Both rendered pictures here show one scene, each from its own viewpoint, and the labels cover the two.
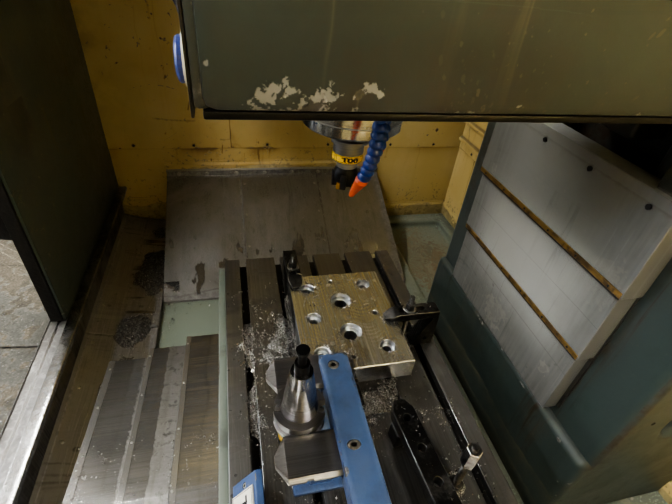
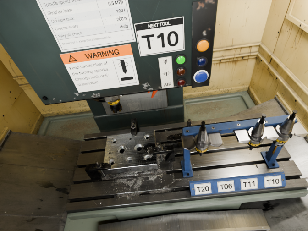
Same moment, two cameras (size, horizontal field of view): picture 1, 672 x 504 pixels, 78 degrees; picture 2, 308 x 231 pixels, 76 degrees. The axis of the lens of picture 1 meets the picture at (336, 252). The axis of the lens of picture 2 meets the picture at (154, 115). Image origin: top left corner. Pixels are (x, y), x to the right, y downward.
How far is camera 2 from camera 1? 0.63 m
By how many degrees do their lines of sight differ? 51
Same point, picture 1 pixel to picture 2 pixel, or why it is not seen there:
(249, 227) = (17, 211)
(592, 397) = (173, 92)
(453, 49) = not seen: hidden behind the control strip
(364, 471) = (220, 126)
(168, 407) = not seen: outside the picture
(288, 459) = (217, 143)
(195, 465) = (170, 224)
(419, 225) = (47, 128)
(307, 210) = (21, 173)
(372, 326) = (137, 140)
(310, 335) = (138, 161)
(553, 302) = not seen: hidden behind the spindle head
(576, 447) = (178, 104)
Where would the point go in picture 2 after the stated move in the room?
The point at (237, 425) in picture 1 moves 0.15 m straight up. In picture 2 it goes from (167, 196) to (164, 183)
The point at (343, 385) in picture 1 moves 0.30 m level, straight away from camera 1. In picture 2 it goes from (195, 129) to (131, 118)
